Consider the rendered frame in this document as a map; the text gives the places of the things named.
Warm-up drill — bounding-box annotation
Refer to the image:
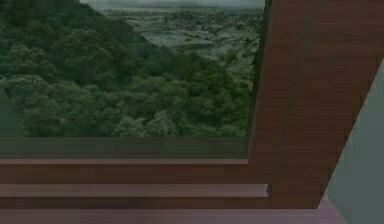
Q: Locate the brown wooden framed window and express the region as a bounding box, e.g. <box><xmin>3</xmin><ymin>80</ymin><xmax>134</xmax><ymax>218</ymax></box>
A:
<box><xmin>0</xmin><ymin>0</ymin><xmax>384</xmax><ymax>210</ymax></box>

